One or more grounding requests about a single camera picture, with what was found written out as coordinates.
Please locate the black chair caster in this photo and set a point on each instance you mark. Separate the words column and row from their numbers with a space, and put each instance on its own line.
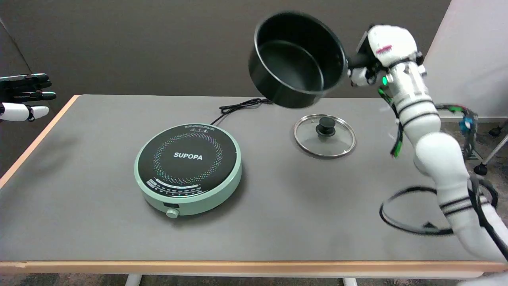
column 495, row 131

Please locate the glass pot lid, black knob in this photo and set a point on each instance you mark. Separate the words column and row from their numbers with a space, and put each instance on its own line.
column 337, row 145

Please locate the white table leg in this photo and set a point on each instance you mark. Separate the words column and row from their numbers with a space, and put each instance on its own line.
column 349, row 282
column 133, row 280

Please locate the grey chair leg with caster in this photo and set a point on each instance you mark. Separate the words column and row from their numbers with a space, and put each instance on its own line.
column 481, row 169

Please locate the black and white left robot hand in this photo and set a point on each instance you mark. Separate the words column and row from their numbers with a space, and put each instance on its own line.
column 18, row 111

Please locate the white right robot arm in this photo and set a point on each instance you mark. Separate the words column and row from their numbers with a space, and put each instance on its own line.
column 436, row 151

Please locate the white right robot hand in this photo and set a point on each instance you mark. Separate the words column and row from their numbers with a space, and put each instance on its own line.
column 391, row 41

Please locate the green round induction stove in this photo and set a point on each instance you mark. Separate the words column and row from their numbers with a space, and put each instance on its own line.
column 188, row 159

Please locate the floor vent grille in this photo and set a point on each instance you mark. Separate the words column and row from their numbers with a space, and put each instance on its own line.
column 475, row 156

